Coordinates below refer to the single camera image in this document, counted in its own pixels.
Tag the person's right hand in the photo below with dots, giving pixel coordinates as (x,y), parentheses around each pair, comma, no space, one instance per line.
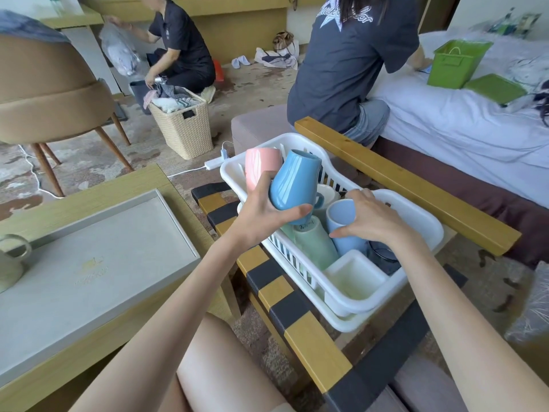
(377,218)

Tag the person's left hand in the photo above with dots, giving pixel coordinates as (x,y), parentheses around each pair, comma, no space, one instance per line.
(253,218)

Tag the person's left thumb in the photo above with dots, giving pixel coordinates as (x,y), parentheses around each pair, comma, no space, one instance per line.
(264,186)

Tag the person's right thumb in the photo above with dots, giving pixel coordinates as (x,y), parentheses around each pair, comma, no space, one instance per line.
(345,232)

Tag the light blue ceramic cup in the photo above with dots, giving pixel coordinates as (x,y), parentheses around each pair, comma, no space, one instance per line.
(341,214)

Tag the blue ceramic mug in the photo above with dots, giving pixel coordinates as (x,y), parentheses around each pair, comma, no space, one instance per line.
(294,180)

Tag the person's right forearm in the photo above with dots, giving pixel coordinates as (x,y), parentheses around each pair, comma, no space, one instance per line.
(463,330)

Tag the person's left forearm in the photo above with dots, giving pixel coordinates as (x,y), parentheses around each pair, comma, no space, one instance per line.
(171,321)

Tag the pink ceramic cup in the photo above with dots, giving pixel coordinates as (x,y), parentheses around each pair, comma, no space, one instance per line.
(257,165)

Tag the pale green ceramic cup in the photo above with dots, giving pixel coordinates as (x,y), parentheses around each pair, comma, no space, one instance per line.
(315,244)

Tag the white ceramic bowl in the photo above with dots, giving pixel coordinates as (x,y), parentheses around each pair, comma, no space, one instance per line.
(329,195)

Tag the black round lid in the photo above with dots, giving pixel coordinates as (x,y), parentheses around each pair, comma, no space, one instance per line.
(384,257)

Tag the white power strip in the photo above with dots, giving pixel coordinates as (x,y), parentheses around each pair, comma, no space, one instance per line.
(215,162)

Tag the purple upholstered bench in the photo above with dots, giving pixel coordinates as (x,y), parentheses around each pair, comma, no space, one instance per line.
(257,126)

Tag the white plastic dish rack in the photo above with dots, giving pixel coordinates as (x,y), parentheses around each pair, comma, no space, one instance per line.
(411,218)

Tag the wicker laundry basket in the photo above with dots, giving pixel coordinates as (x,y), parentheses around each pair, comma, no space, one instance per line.
(184,128)

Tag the red plastic object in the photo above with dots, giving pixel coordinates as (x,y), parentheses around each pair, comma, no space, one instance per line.
(218,72)

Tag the pile of clothes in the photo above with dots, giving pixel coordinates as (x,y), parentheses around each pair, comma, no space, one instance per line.
(171,100)

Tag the pair of white slippers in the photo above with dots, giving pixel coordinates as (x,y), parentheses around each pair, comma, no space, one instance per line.
(241,61)

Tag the white tote bag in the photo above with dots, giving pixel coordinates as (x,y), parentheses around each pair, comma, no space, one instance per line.
(274,59)

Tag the wooden side table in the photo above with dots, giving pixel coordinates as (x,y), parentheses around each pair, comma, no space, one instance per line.
(128,184)

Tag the brown woven handbag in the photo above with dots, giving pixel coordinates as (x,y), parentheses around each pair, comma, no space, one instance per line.
(284,40)

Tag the dark waste bin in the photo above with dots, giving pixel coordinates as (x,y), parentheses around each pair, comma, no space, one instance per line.
(138,96)

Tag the bed with white sheet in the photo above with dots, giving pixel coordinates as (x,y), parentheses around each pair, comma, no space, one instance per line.
(463,128)

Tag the wooden desk cabinet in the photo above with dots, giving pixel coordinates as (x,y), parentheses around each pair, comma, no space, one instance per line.
(231,21)

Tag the grey seat cushion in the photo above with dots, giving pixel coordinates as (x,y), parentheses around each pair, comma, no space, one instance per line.
(420,390)

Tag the grey serving tray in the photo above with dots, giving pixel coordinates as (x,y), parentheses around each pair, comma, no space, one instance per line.
(98,270)

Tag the person's leg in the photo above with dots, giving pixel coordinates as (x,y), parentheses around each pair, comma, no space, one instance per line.
(223,373)

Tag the green plastic storage box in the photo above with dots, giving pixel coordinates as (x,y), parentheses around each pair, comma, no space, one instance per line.
(454,66)

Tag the crinkled clear plastic bag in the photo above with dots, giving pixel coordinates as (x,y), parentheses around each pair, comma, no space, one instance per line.
(532,304)

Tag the green plastic lid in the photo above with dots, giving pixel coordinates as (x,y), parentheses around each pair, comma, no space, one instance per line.
(495,87)

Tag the beige upholstered chair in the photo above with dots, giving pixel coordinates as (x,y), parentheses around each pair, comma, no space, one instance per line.
(47,94)

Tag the white patterned cloth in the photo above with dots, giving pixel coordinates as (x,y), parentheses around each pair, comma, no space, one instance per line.
(532,81)

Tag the plastic wrapped packets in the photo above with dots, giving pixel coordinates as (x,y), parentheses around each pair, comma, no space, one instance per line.
(512,23)

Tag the beige ceramic mug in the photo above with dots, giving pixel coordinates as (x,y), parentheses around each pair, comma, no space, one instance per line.
(8,270)

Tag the grey cloth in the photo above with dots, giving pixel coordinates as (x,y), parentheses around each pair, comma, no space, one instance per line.
(25,27)

